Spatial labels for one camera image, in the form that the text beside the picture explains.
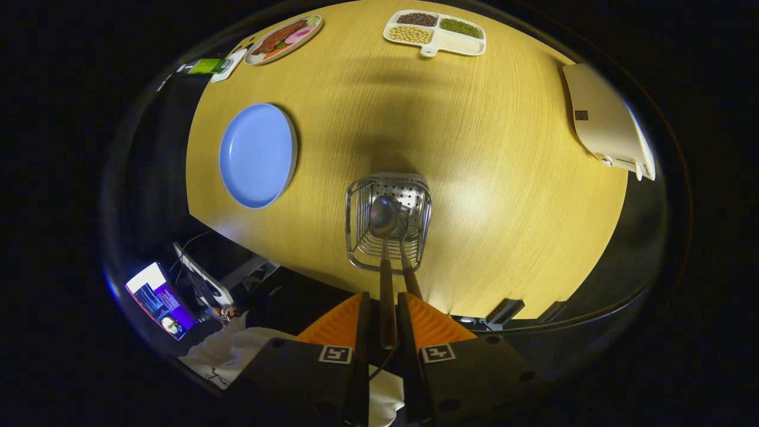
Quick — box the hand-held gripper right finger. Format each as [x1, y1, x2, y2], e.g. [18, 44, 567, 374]
[396, 292, 537, 426]

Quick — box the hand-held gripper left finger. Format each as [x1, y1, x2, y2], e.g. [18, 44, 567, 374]
[228, 292, 372, 427]

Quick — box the fork with wooden handle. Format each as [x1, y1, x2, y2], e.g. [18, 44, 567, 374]
[393, 205, 423, 300]

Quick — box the spoon with wooden handle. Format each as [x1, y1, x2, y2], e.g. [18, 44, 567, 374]
[369, 196, 399, 350]

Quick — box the black table leg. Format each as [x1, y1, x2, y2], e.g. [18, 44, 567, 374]
[485, 298, 526, 331]

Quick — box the person's white clothing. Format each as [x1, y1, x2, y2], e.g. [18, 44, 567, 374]
[178, 311, 406, 427]

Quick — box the perforated metal basket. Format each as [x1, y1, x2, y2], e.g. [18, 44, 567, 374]
[345, 173, 432, 274]

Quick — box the white laptop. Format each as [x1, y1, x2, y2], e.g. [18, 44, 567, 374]
[173, 242, 235, 307]

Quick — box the blue plate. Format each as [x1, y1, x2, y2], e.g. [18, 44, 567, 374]
[219, 103, 298, 209]

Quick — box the lit computer monitor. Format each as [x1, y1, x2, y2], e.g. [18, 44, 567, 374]
[125, 262, 197, 342]

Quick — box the white toaster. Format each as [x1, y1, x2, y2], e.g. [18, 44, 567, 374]
[562, 63, 656, 181]

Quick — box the white square coaster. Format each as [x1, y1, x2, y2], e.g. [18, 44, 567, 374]
[211, 48, 248, 83]

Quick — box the white divided dish of beans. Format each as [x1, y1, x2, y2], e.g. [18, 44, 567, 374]
[382, 9, 487, 58]

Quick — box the plate of meat and vegetables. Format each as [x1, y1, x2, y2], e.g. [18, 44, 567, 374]
[244, 14, 324, 65]

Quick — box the green plastic bottle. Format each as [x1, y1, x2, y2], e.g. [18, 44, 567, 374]
[178, 58, 233, 76]

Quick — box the grey desk frame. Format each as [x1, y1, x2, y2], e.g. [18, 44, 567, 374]
[219, 254, 282, 292]

